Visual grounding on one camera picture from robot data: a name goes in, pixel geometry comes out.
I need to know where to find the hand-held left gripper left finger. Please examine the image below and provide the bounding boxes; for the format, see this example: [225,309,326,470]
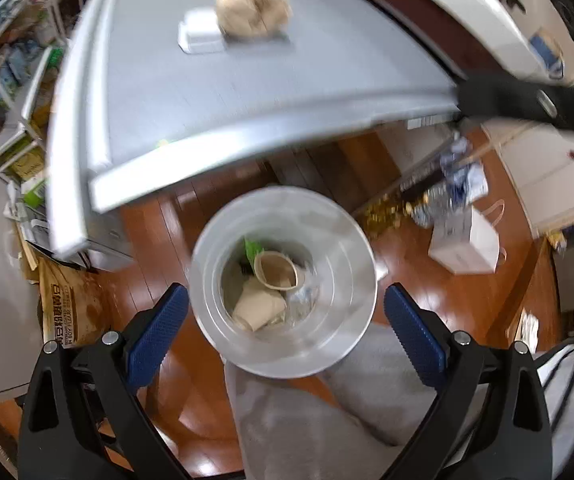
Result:
[17,282,190,480]

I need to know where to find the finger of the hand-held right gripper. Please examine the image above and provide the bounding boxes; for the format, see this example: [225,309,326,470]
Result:
[454,72,574,150]

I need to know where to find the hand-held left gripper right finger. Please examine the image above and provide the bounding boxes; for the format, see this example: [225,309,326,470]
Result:
[383,282,553,480]

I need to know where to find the transparent round waste bin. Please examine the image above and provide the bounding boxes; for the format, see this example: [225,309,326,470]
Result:
[188,186,379,380]

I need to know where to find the green plastic pouch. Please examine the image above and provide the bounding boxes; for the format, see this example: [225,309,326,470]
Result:
[243,237,266,267]

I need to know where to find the brown paper sack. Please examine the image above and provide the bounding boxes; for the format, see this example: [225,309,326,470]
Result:
[39,257,118,350]

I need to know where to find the white paper bag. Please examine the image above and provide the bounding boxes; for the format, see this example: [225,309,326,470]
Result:
[428,200,508,276]

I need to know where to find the grey pants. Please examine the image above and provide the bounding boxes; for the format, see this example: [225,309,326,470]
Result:
[224,322,483,480]

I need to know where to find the green carton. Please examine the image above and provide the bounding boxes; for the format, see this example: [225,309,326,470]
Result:
[21,179,48,207]

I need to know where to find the beige crumpled paper wad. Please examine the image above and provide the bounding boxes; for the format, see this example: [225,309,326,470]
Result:
[215,0,294,41]

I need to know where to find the small white box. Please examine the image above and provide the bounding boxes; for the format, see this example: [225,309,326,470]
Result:
[177,6,228,56]

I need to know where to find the white wire shelf rack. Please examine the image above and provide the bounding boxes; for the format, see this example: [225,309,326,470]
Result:
[0,0,84,181]

